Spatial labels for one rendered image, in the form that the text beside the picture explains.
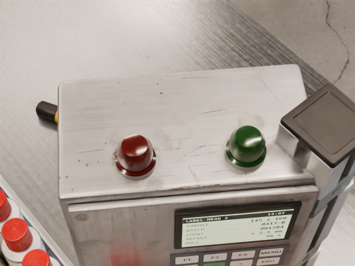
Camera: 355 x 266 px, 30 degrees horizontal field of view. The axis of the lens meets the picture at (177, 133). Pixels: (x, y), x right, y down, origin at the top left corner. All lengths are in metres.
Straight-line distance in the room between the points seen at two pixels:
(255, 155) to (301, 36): 2.08
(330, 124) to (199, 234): 0.11
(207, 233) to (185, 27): 0.93
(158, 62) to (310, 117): 0.89
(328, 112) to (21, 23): 1.03
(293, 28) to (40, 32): 1.33
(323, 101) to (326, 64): 1.99
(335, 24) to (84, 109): 2.14
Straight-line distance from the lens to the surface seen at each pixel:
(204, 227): 0.44
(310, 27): 2.52
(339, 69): 2.41
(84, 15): 1.38
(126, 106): 0.44
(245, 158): 0.41
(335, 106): 0.43
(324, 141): 0.41
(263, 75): 0.46
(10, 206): 0.90
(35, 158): 1.19
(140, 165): 0.40
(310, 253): 0.57
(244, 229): 0.45
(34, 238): 0.88
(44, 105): 1.22
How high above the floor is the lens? 1.84
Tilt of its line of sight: 57 degrees down
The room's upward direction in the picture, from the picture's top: 1 degrees clockwise
